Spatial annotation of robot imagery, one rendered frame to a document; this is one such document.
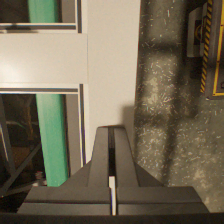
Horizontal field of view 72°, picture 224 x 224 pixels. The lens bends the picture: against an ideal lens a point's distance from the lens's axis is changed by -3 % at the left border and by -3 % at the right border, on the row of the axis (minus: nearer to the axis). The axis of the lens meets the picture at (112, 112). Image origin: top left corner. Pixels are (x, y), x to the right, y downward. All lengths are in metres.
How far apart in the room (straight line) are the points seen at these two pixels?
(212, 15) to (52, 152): 0.85
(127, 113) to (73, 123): 0.12
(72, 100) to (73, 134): 0.05
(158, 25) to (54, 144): 1.01
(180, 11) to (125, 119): 1.09
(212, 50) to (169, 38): 0.35
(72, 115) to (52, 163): 0.09
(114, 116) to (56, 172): 0.17
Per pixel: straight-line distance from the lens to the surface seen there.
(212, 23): 0.91
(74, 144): 0.26
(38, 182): 1.05
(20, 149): 1.03
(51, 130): 0.25
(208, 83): 0.91
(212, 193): 1.81
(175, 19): 1.19
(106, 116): 0.15
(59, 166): 0.28
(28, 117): 0.98
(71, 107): 0.24
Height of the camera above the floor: 1.08
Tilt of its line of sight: 73 degrees down
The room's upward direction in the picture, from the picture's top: 176 degrees clockwise
